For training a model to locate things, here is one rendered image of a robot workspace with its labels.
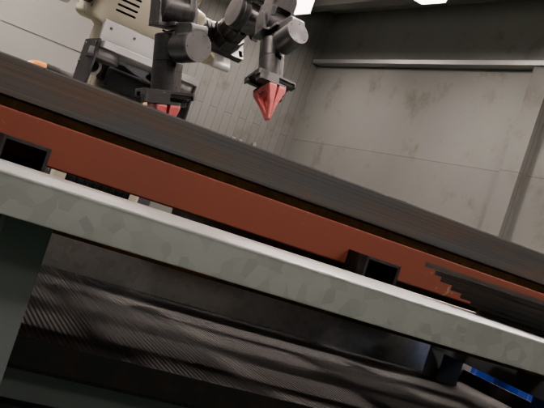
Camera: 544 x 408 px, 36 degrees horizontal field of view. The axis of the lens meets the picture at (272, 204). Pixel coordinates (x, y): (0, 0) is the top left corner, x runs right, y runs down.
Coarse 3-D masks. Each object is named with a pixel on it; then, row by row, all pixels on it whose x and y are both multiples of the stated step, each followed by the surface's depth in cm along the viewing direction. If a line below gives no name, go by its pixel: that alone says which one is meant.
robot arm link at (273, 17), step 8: (272, 0) 193; (280, 0) 193; (288, 0) 194; (296, 0) 195; (264, 8) 196; (272, 8) 192; (280, 8) 194; (288, 8) 195; (272, 16) 193; (280, 16) 195; (288, 16) 196; (272, 24) 193
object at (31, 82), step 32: (0, 64) 89; (32, 64) 90; (32, 96) 91; (64, 96) 92; (96, 96) 93; (128, 128) 95; (160, 128) 96; (192, 128) 98; (192, 160) 99; (224, 160) 100; (256, 160) 101; (288, 160) 103; (288, 192) 103; (320, 192) 105; (352, 192) 106; (384, 224) 109; (416, 224) 111; (448, 224) 112; (480, 256) 115; (512, 256) 117
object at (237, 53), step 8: (216, 24) 213; (224, 24) 211; (216, 32) 212; (224, 32) 211; (232, 32) 210; (216, 40) 213; (224, 40) 211; (232, 40) 212; (240, 40) 213; (216, 48) 213; (224, 48) 213; (232, 48) 214; (240, 48) 219; (224, 56) 215; (232, 56) 216; (240, 56) 218
